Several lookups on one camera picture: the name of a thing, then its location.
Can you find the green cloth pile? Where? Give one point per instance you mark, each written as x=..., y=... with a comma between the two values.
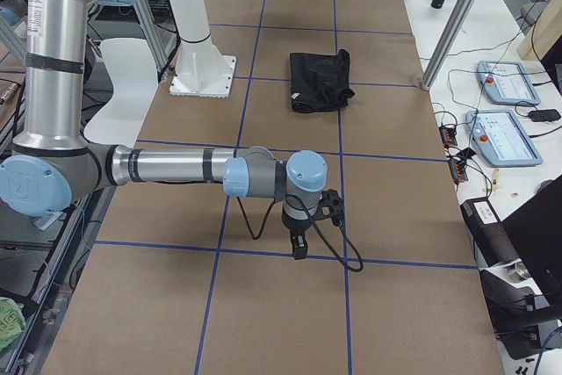
x=12, y=322

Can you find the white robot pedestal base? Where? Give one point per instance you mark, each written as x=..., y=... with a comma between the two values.
x=200, y=70

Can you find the white plastic chair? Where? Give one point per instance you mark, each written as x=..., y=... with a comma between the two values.
x=133, y=73

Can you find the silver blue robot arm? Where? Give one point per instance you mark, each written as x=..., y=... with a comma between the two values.
x=56, y=159

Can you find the black power adapter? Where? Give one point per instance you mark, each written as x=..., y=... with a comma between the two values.
x=544, y=115

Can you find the aluminium frame post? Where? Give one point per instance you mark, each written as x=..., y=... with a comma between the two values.
x=443, y=46

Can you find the upper teach pendant tablet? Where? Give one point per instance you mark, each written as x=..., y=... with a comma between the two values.
x=506, y=83

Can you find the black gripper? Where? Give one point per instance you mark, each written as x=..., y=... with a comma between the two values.
x=294, y=227

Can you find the black printed t-shirt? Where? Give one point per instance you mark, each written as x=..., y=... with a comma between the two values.
x=319, y=82

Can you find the teach pendant tablet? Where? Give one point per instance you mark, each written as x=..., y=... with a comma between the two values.
x=506, y=83
x=501, y=140

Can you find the lower teach pendant tablet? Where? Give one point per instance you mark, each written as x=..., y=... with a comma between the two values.
x=501, y=140

